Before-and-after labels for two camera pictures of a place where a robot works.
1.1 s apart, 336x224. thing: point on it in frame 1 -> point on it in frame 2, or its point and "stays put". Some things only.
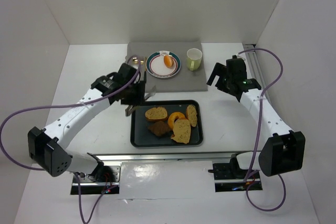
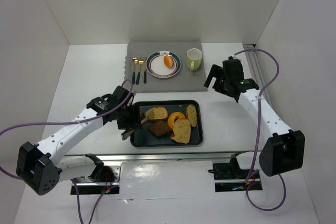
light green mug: (194, 56) stays put
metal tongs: (130, 108) -> (127, 132)
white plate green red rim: (156, 66) stays put
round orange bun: (168, 61) stays put
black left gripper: (142, 93) -> (128, 123)
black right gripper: (219, 76) stays put
